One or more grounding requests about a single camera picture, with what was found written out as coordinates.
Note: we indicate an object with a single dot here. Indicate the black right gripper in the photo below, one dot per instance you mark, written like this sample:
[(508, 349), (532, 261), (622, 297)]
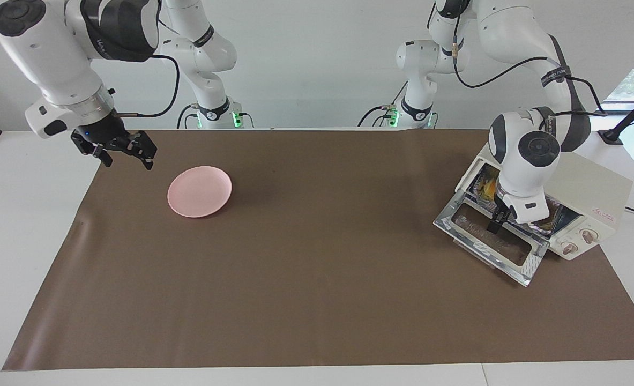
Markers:
[(102, 131)]

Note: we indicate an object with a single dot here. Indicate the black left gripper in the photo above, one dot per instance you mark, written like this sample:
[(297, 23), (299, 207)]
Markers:
[(503, 208)]

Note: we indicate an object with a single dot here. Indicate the golden ridged bread loaf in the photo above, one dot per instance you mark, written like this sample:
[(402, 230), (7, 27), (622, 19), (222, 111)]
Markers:
[(489, 188)]

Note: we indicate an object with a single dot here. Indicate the aluminium foil baking tray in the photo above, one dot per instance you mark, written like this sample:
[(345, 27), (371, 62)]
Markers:
[(550, 220)]

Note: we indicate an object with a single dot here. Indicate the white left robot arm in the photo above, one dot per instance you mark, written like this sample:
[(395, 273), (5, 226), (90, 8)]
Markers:
[(526, 155)]

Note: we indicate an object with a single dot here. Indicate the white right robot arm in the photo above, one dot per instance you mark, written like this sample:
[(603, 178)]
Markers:
[(54, 53)]

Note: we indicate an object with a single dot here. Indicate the small oven knob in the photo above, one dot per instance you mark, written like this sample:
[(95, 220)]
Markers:
[(569, 247)]

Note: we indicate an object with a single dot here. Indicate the large oven knob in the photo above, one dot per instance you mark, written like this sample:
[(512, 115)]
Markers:
[(590, 235)]

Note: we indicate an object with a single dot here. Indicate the cream toaster oven body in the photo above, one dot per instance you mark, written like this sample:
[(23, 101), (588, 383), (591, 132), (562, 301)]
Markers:
[(590, 182)]

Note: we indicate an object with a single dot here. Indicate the pink round plate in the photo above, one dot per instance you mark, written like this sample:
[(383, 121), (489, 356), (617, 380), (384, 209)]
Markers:
[(199, 192)]

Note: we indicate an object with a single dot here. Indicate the brown table mat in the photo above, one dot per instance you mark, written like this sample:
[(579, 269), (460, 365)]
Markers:
[(322, 268)]

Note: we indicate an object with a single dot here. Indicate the black angled camera stand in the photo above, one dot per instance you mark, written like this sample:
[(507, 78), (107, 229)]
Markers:
[(632, 117)]

